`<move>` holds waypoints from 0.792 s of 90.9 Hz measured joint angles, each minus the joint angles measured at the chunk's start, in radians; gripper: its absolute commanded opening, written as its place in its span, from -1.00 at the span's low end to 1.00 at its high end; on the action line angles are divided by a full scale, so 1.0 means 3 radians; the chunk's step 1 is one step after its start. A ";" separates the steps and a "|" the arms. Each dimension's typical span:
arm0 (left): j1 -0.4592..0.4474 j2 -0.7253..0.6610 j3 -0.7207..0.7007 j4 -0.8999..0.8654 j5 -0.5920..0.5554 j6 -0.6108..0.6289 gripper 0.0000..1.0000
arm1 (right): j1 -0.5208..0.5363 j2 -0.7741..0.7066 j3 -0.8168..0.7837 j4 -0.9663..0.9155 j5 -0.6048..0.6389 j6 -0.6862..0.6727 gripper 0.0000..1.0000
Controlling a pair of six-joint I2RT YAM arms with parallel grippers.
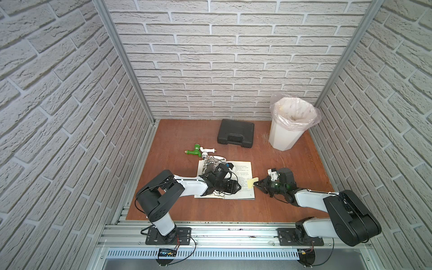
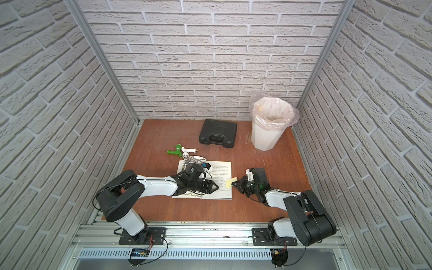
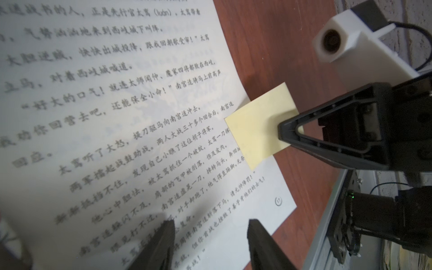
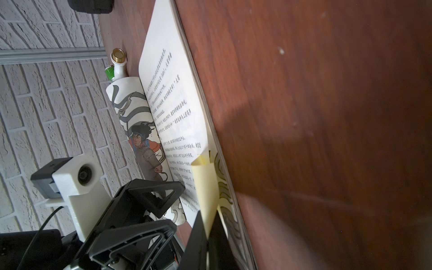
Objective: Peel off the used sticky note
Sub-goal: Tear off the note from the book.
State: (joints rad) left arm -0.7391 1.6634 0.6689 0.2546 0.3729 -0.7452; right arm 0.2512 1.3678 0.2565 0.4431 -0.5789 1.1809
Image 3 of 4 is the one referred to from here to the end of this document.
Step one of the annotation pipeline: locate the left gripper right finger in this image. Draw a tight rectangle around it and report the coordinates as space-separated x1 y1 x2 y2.
247 219 297 270

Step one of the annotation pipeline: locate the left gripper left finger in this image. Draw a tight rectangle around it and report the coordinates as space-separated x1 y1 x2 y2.
128 220 176 270

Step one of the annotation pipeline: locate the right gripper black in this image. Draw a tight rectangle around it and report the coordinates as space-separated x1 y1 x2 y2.
277 72 432 172

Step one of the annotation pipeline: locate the yellow sticky note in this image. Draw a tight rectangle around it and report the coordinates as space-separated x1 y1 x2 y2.
225 83 299 170

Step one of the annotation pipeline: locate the illustrated comic book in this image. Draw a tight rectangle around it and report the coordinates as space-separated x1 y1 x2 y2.
1 1 296 270

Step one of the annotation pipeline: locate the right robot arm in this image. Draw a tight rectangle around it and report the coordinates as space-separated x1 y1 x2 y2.
277 73 432 255

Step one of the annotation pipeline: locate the aluminium frame rail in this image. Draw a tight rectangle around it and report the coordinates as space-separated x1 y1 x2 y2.
301 168 382 270

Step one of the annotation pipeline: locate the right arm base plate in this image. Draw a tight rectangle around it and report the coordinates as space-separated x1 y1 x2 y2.
326 170 361 264

